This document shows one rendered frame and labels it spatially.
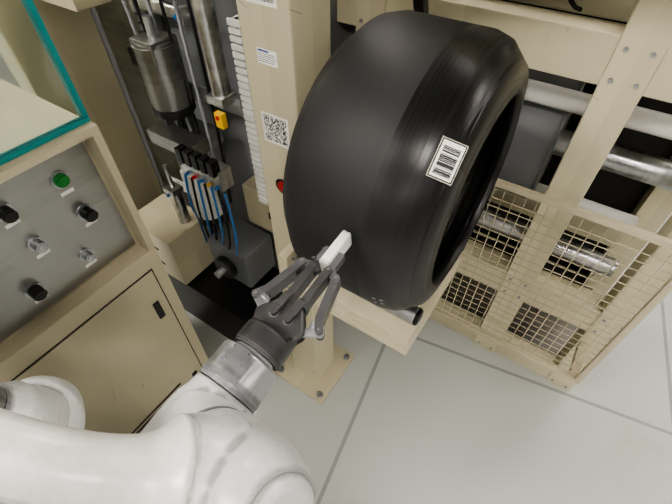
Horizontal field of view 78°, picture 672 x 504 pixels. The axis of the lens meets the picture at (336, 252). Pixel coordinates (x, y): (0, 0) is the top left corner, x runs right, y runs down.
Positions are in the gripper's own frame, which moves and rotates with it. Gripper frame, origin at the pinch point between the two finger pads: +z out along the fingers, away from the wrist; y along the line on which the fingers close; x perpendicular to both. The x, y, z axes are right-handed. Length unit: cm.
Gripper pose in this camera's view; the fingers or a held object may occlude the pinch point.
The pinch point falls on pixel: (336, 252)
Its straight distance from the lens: 65.7
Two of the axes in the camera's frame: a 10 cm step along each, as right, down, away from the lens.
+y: -8.3, -4.1, 3.7
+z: 5.5, -7.0, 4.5
